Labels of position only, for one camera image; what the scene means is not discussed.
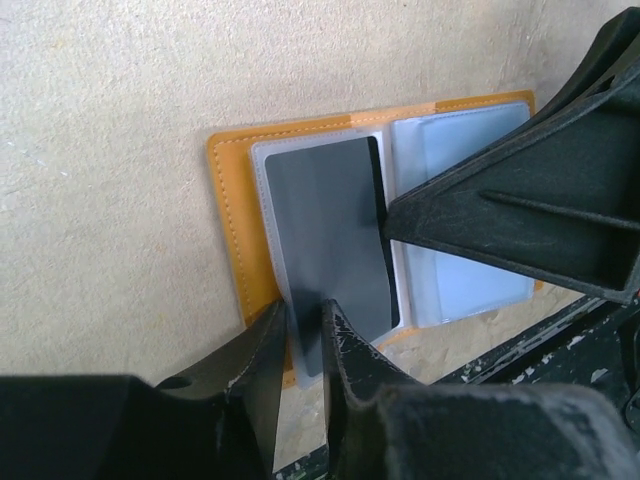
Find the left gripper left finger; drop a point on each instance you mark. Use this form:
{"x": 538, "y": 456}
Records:
{"x": 214, "y": 420}

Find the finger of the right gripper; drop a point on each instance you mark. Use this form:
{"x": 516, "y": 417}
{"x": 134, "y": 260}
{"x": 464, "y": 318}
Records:
{"x": 558, "y": 198}

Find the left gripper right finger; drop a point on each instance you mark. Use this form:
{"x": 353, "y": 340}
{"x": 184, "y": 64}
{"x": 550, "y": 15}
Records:
{"x": 384, "y": 424}

